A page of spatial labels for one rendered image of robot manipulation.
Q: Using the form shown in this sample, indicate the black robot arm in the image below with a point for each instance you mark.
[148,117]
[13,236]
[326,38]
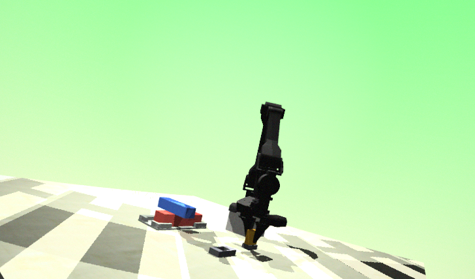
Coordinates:
[262,176]

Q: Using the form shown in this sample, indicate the blue bar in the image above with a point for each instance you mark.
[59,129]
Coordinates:
[178,208]

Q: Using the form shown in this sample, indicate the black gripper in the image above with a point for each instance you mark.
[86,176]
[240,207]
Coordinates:
[266,219]

